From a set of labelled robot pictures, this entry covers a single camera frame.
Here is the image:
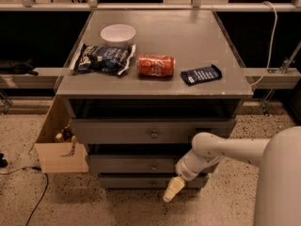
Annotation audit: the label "cardboard box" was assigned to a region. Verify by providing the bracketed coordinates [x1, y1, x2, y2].
[35, 97, 88, 173]

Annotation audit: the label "white hanging cable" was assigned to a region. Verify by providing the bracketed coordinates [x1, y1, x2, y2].
[249, 0, 279, 89]

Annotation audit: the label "grey wooden drawer cabinet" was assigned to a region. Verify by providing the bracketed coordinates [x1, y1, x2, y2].
[55, 8, 254, 190]

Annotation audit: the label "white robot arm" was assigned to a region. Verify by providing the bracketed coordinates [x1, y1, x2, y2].
[163, 126, 301, 226]

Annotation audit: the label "items inside cardboard box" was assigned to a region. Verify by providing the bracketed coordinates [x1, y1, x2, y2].
[55, 125, 77, 157]

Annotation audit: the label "black floor cable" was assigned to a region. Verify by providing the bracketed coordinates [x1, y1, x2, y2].
[0, 165, 50, 226]

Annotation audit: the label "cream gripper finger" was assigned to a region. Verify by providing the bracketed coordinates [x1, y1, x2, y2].
[163, 176, 185, 202]

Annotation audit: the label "grey drawer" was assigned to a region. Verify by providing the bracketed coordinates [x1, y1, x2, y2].
[88, 154, 180, 173]
[70, 119, 236, 144]
[98, 172, 209, 190]

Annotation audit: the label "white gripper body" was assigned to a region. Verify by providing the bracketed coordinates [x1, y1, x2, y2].
[175, 153, 206, 182]

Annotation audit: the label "blue chip bag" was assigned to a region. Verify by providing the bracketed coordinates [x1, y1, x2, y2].
[73, 44, 135, 76]

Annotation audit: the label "white bowl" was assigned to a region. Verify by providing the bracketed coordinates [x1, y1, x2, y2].
[101, 24, 135, 48]

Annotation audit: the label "grey bottom drawer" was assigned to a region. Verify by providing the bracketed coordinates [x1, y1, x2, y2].
[98, 172, 209, 190]

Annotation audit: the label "grey top drawer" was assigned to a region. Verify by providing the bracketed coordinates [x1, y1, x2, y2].
[70, 119, 236, 144]

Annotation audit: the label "dark blue snack bar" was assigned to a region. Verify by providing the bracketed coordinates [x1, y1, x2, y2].
[181, 64, 223, 86]

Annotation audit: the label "red soda can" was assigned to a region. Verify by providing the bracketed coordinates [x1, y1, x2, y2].
[137, 55, 175, 77]

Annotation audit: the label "black object on ledge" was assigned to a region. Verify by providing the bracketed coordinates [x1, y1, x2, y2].
[0, 59, 39, 76]

